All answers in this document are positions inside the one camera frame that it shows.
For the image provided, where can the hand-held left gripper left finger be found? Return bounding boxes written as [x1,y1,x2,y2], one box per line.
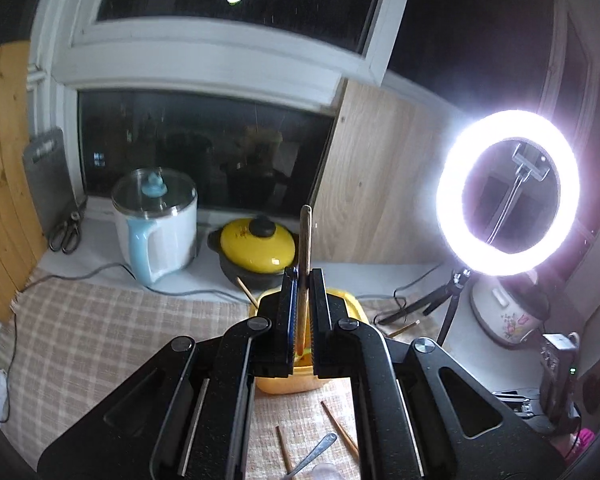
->
[37,266,301,480]

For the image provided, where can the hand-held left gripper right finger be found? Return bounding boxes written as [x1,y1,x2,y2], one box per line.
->
[307,267,566,480]

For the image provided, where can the yellow plastic container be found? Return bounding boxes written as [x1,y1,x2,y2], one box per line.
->
[247,287,370,395]

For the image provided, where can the red-tipped wooden chopstick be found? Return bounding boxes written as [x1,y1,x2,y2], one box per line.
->
[276,426,293,478]
[321,401,361,461]
[236,276,260,307]
[386,320,421,337]
[295,205,315,356]

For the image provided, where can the pink clothing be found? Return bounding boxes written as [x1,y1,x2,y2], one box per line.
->
[562,425,598,466]

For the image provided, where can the white floral rice cooker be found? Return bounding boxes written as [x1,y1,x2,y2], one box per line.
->
[470,267,553,348]

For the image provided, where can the black pot with yellow lid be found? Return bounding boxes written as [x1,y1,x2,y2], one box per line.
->
[207,215,299,291]

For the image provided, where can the black tripod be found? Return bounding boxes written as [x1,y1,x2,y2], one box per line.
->
[372,267,473,348]

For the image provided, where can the light wood panel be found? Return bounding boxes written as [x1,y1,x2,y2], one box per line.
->
[307,77,486,268]

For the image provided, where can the plaid table cloth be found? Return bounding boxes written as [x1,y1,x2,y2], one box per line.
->
[0,265,481,480]

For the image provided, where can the phone holder clamp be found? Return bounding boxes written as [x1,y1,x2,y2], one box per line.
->
[485,142,551,246]

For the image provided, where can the black scissors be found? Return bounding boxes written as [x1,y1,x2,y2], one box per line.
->
[48,199,88,254]

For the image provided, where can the grey cutting board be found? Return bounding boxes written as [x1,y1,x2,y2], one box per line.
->
[22,127,78,233]

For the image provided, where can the pine plank board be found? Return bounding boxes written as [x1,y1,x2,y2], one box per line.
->
[0,42,48,323]

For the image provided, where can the black ring light cable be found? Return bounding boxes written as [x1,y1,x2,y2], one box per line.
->
[372,262,443,326]

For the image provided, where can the grey electric pot cable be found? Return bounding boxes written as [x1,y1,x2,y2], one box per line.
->
[5,262,253,411]

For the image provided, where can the white electric pot blue handle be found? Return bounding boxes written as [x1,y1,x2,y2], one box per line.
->
[111,167,199,286]

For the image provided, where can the white window frame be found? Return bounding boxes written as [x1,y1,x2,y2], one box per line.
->
[30,0,416,111]

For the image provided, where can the white wall pipes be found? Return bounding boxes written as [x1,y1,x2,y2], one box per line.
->
[27,62,48,91]

